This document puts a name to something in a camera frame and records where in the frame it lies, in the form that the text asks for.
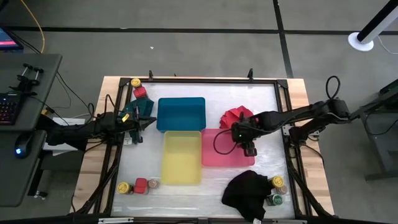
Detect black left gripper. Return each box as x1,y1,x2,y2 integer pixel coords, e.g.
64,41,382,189
117,112,157,132

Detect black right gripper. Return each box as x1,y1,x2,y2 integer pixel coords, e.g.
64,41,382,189
231,119,261,157

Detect green-lid spice grinder jar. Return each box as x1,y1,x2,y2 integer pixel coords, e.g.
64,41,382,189
266,193,285,207

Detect pink plastic bin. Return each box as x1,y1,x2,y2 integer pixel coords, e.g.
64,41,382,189
201,128,256,168

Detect red block top left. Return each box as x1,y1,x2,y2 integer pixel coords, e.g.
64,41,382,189
132,86,148,100

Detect blue plastic bin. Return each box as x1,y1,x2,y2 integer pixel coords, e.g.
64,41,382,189
156,96,206,134

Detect red cloth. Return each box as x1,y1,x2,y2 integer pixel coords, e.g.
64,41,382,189
219,105,259,130

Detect black cloth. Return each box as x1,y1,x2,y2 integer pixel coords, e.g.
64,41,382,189
221,169,274,223

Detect yellow plastic bin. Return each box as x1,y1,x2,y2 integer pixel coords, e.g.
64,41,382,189
160,130,203,186

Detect red-lid spice jar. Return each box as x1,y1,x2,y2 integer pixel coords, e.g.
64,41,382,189
133,177,149,195

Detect black desk clamp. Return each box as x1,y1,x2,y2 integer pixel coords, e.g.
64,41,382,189
9,63,45,96

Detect grey desk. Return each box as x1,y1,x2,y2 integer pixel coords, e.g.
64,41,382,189
0,53,63,208

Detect black computer mouse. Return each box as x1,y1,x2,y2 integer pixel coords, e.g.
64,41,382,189
14,132,34,159

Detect dark metal stand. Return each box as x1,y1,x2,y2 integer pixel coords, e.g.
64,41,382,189
349,79,398,183

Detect backlit black keyboard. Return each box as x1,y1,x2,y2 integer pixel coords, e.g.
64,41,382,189
0,93,20,126

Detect computer monitor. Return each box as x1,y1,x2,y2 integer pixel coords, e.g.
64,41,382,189
0,26,25,52

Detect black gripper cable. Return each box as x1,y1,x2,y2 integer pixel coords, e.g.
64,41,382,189
213,128,236,156

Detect white metal bracket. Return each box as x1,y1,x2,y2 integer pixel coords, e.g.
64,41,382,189
282,123,295,137

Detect black aluminium table frame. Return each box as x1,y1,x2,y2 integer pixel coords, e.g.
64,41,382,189
73,68,333,224

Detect black floor cable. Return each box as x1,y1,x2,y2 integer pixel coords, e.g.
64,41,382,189
55,71,96,118

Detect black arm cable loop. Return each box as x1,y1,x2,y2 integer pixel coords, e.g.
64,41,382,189
325,75,341,100

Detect yellow cable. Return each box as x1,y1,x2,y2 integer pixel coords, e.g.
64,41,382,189
20,0,46,54

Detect white post with round base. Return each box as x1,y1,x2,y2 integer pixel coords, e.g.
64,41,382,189
347,0,398,52

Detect white floor cable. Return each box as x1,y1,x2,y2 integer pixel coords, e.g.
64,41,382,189
377,35,398,56

